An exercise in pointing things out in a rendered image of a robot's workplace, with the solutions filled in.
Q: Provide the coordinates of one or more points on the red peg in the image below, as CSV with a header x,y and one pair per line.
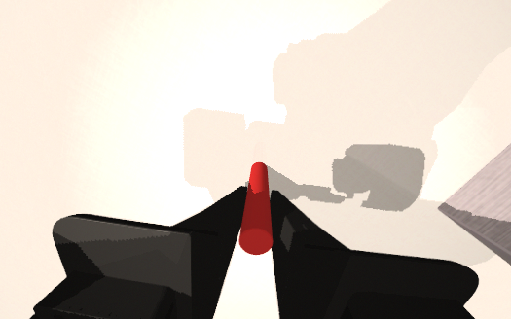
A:
x,y
256,236

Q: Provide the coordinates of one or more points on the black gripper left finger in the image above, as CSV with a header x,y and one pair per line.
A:
x,y
191,257

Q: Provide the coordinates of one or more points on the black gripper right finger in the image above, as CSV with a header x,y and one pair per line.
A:
x,y
315,274

